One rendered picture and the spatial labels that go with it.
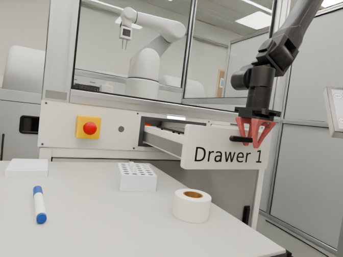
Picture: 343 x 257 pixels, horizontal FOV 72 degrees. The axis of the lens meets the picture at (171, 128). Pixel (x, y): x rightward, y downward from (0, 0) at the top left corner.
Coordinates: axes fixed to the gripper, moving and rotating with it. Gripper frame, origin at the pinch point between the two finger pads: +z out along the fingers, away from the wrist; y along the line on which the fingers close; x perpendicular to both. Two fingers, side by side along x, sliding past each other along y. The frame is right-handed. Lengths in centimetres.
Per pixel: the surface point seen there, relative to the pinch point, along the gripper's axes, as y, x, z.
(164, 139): 19.3, 15.5, 3.2
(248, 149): 3.5, -3.0, 2.1
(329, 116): 24, -75, -15
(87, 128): 30.4, 36.4, 3.2
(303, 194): 84, -165, 51
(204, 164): 3.6, 11.2, 6.9
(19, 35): 361, 92, -81
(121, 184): 6.4, 31.3, 12.6
